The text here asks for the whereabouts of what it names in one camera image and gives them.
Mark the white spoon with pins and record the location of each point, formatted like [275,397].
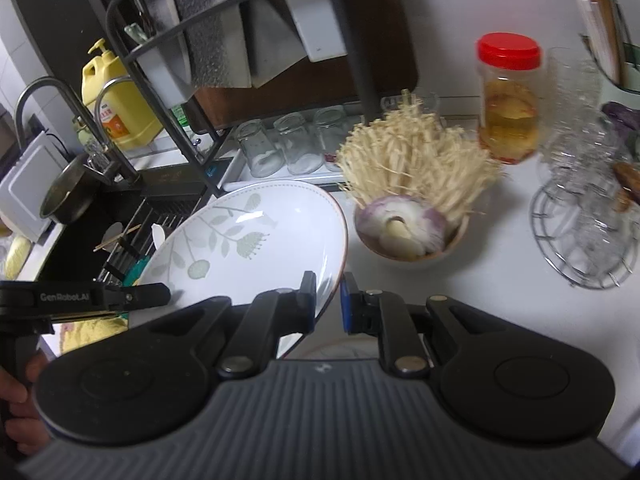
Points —
[158,235]

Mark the white utensil holder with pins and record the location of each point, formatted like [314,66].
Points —
[320,15]

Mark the steel pot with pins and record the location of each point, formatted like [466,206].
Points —
[67,192]

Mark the steel kitchen faucet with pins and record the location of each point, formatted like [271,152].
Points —
[75,102]

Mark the dark wooden cutting board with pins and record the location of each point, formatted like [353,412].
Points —
[300,92]

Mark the brown food piece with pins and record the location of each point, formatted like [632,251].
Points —
[629,180]

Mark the yellow cloth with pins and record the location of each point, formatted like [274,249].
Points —
[92,335]

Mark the slim steel faucet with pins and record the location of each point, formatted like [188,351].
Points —
[107,87]

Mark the tan bowl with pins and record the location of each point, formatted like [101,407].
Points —
[372,251]

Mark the pale green chopstick holder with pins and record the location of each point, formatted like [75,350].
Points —
[627,67]

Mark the red lid glass jar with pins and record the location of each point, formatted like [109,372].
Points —
[507,110]

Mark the black sink drain rack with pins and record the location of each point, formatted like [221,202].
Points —
[160,210]

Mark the white ribbed plastic board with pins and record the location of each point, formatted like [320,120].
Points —
[25,185]

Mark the person's left hand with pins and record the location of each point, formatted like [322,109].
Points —
[30,430]

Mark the halved purple onion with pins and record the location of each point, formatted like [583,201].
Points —
[400,220]

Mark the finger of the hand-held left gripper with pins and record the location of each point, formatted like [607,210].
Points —
[145,295]

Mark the textured grey board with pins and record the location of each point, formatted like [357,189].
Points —
[210,30]

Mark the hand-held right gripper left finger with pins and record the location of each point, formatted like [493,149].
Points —
[311,305]

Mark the yellow detergent bottle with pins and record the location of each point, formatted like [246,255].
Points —
[115,90]

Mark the bundle of chopsticks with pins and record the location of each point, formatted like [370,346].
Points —
[597,15]

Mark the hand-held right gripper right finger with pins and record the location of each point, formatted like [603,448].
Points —
[345,305]

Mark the purple vegetable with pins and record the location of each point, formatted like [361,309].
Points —
[625,117]

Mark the wooden chopstick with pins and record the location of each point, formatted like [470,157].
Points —
[117,239]

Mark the black metal dish rack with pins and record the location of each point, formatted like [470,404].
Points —
[361,60]

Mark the white drip tray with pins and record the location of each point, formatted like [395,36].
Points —
[240,180]

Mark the green scrubber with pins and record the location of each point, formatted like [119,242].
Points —
[134,271]

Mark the white leaf pattern plate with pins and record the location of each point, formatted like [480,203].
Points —
[250,220]

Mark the clear glass jar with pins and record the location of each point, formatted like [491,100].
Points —
[300,145]
[259,152]
[331,135]

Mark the grey cutting board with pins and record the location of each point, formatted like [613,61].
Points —
[272,45]

